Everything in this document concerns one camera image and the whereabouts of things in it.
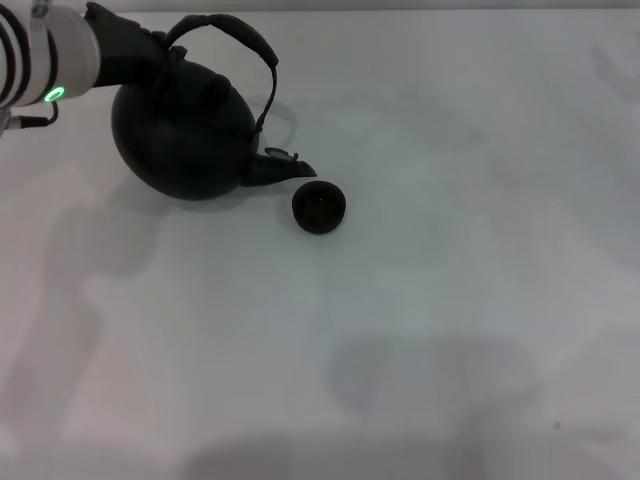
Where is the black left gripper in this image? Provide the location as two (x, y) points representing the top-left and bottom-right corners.
(81, 1), (189, 90)

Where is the black round teapot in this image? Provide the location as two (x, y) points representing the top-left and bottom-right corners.
(110, 13), (319, 203)

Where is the small black teacup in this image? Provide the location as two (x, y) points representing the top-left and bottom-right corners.
(291, 180), (348, 235)

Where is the dark left wrist cable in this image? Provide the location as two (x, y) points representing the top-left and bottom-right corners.
(0, 104), (62, 132)

